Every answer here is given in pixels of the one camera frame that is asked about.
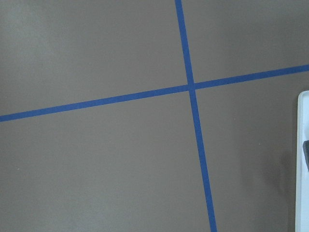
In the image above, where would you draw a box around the white rectangular plastic tray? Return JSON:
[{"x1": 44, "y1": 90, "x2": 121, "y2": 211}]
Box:
[{"x1": 295, "y1": 91, "x2": 309, "y2": 232}]

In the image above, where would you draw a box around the grey pink microfibre cloth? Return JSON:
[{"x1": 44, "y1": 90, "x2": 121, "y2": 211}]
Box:
[{"x1": 303, "y1": 140, "x2": 309, "y2": 171}]

